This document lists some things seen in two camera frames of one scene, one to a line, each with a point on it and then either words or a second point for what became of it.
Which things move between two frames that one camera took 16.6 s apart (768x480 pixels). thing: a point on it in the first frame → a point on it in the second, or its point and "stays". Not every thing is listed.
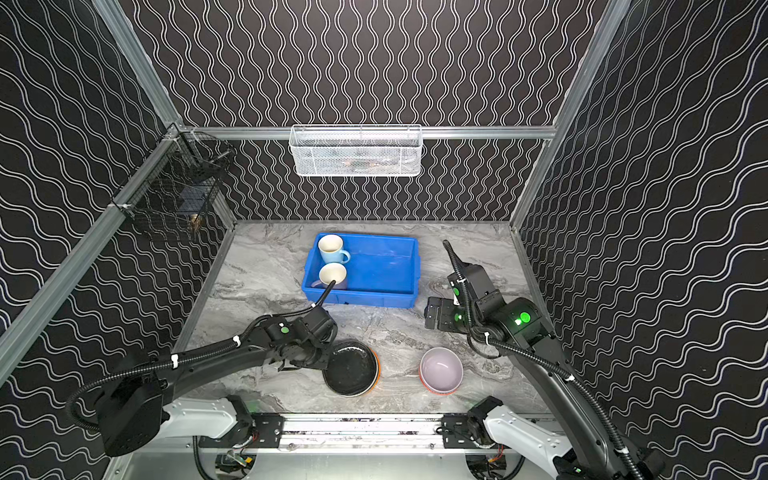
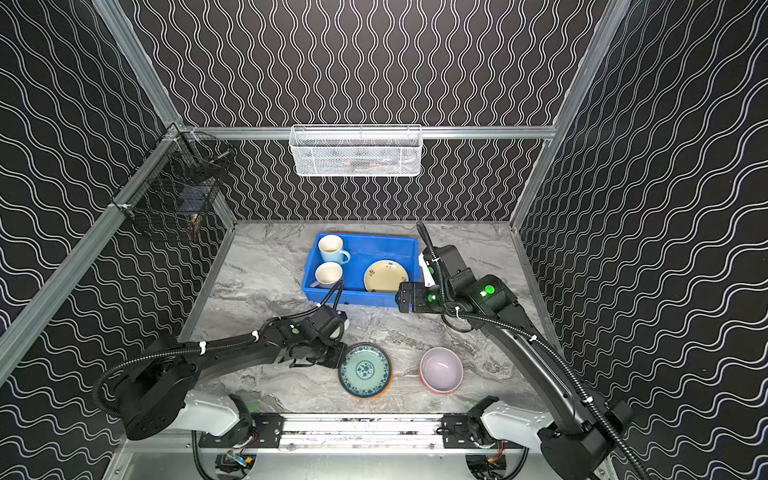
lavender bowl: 440,370 stays
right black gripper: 441,312 → 411,297
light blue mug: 330,247 stays
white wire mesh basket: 356,150 stays
